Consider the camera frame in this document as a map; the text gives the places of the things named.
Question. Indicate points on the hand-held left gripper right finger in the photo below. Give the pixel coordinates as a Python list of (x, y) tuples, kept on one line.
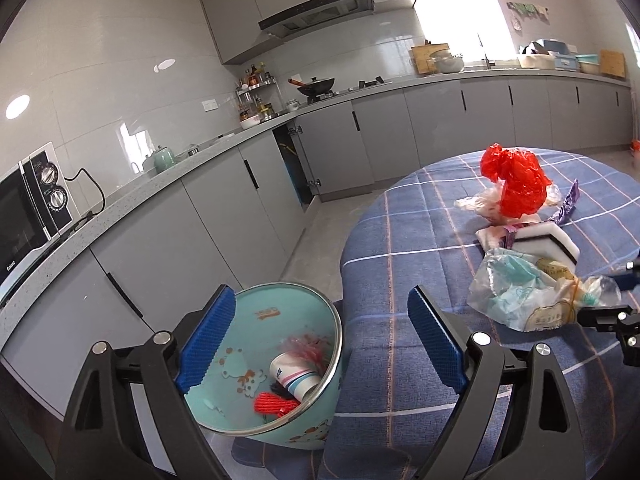
[(437, 340)]

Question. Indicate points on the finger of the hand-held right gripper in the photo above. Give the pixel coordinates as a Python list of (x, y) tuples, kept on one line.
[(629, 277), (605, 320)]

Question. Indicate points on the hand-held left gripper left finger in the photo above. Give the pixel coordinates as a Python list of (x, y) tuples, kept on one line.
[(205, 340)]

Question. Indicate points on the teal cartoon print waste bin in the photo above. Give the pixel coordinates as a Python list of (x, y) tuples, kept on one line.
[(250, 360)]

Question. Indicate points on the clear bag of packets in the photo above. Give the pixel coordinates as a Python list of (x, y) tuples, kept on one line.
[(525, 295)]

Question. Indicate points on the white foam block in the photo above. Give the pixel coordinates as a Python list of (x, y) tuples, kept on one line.
[(550, 242)]

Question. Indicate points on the black foam net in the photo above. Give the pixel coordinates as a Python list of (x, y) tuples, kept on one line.
[(280, 391)]

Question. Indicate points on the red foam net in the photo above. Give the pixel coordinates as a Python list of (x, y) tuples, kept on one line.
[(272, 404)]

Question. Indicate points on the white blue paper cup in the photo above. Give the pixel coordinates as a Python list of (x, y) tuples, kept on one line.
[(295, 375)]

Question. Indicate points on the purple snack wrapper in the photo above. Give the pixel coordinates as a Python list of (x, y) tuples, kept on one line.
[(565, 205)]

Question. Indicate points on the pink candy packet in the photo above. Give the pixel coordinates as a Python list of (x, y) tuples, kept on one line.
[(307, 350)]

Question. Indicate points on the white pink plastic bag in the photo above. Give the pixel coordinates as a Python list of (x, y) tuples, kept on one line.
[(492, 237)]

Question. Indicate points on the clear plastic bag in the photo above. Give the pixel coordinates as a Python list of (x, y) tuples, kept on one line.
[(470, 204)]

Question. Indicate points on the red plastic bag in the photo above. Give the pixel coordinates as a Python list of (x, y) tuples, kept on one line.
[(517, 185)]

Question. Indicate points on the blue plaid tablecloth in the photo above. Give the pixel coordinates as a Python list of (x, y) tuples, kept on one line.
[(400, 240)]

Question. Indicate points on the grey counter with lower cabinets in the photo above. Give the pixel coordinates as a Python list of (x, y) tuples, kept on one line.
[(200, 220)]

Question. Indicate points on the small red floor object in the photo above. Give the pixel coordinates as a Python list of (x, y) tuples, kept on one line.
[(635, 146)]

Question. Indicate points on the green ceramic teapot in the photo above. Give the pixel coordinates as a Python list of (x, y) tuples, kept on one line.
[(164, 160)]

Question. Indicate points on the small glass jar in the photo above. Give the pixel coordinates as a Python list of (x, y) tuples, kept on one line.
[(193, 150)]

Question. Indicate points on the light wooden board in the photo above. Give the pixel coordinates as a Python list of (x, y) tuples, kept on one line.
[(612, 64)]

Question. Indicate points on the black silver microwave oven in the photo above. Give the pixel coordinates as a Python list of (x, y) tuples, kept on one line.
[(25, 220)]

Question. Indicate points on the green basin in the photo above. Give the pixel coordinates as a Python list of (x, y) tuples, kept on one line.
[(587, 64)]

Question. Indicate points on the white bowl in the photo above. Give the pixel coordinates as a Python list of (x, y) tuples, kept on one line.
[(249, 122)]

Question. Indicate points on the blue dish rack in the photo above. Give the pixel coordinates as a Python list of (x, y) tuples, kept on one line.
[(562, 57)]

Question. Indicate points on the white basin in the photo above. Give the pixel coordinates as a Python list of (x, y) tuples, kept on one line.
[(535, 62)]

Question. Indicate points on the small white jar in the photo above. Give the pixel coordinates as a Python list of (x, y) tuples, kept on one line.
[(292, 104)]

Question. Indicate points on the metal spice rack with bottles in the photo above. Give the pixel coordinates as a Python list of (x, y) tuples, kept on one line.
[(255, 90)]

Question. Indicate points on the metal faucet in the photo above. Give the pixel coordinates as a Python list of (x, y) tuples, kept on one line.
[(486, 57)]

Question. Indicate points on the gas stove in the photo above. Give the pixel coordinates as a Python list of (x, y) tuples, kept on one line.
[(360, 87)]

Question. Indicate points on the grey mixing bowl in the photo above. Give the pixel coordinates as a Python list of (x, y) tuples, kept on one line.
[(447, 64)]

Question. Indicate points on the black wok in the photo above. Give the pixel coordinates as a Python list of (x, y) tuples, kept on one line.
[(317, 86)]

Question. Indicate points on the wooden cutting board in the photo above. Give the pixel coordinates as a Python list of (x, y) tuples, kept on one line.
[(420, 57)]

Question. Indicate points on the bright kitchen window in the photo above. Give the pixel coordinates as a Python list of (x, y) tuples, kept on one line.
[(460, 15)]

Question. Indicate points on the black range hood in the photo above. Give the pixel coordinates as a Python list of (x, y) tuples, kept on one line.
[(315, 10)]

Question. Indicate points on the white wall switch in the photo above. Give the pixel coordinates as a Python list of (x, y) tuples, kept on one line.
[(210, 105)]

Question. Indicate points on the hanging wall cloths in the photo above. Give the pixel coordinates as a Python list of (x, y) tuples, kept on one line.
[(527, 10)]

